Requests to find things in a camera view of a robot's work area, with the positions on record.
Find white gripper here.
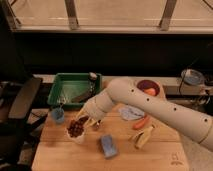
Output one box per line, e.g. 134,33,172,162
75,90,115,128

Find dark red grape bunch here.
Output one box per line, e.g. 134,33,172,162
67,120,85,136

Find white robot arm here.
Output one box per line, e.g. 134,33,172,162
76,77,213,151

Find small metal cup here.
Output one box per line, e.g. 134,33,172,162
92,120,101,131

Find white paper cup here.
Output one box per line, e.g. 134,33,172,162
66,130,85,144

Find blue plastic cup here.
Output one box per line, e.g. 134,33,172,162
51,107,64,124

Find dark spatula in bin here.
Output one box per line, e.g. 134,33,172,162
71,81,95,103

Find green plastic bin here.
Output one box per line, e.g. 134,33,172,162
47,73,102,109

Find blue sponge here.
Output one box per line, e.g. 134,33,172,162
100,135,118,158

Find light blue cloth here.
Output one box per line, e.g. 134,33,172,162
119,105,145,121

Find orange carrot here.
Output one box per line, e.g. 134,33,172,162
133,115,150,130

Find yellow banana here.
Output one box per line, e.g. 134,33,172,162
132,125,154,149

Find purple bowl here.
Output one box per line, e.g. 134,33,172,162
137,80,160,96

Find orange fruit in bowl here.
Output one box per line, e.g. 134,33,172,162
144,88,156,96

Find black office chair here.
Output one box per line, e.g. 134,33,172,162
0,77,47,165

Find grey plate with blue item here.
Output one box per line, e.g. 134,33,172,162
181,69,204,86

